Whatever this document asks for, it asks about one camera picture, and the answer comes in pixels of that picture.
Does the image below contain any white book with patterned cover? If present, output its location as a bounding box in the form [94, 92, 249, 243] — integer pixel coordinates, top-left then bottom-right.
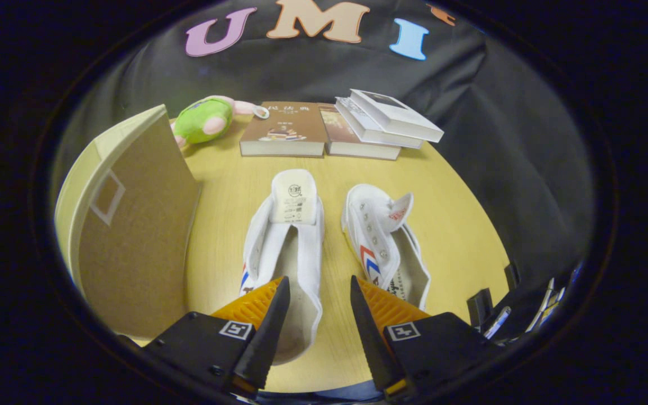
[334, 97, 424, 150]

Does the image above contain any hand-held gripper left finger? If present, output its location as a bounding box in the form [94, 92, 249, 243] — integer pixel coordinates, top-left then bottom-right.
[143, 275, 291, 400]

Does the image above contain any white book with dark picture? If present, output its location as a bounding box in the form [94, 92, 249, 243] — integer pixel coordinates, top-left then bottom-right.
[349, 89, 444, 143]

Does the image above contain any brown book with cover picture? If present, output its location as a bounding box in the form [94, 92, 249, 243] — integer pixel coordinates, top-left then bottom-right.
[239, 101, 329, 158]

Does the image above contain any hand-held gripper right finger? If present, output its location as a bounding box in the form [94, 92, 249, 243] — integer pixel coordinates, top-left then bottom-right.
[350, 274, 505, 401]

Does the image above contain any white canvas shoe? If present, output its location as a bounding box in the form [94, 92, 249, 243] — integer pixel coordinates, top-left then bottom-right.
[240, 169, 325, 366]
[341, 184, 431, 312]

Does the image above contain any beige fabric storage box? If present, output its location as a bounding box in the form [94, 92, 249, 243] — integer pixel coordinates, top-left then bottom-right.
[54, 104, 202, 341]

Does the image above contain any brown book under white books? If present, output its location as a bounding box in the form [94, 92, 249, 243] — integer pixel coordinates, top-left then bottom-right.
[319, 104, 402, 161]

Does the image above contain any white and blue object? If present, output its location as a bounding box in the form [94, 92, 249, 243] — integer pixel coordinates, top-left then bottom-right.
[484, 276, 569, 339]

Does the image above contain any person's blue clothing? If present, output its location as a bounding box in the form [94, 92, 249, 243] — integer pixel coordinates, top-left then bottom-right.
[259, 381, 384, 403]

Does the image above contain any green and pink plush toy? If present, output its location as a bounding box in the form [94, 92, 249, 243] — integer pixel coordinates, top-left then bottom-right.
[170, 95, 270, 149]

